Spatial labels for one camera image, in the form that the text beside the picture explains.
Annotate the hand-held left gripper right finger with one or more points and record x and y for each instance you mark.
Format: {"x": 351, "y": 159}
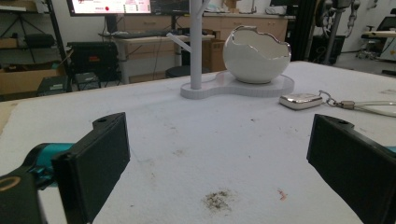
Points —
{"x": 351, "y": 161}

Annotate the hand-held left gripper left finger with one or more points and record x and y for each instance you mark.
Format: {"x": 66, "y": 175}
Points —
{"x": 93, "y": 161}

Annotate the white car key fob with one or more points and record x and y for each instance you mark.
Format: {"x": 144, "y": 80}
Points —
{"x": 300, "y": 101}

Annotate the white eggshell bowl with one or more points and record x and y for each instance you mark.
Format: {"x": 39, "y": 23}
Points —
{"x": 255, "y": 59}

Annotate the white tree stand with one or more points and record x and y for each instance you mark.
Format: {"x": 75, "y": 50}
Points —
{"x": 218, "y": 85}

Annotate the black equipment case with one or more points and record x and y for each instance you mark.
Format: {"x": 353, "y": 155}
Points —
{"x": 93, "y": 59}

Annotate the wooden desk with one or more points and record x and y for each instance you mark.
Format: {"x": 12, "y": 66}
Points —
{"x": 146, "y": 46}

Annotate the black keyboard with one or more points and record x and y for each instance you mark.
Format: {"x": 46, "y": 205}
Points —
{"x": 141, "y": 33}

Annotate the metal shelf rack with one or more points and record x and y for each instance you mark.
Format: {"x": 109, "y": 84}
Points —
{"x": 29, "y": 31}

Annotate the computer monitor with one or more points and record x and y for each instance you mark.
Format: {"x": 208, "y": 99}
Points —
{"x": 109, "y": 6}

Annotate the brown cardboard box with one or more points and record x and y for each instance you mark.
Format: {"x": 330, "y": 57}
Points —
{"x": 214, "y": 55}

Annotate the wooden cabinet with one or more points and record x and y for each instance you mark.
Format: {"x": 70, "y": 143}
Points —
{"x": 218, "y": 23}

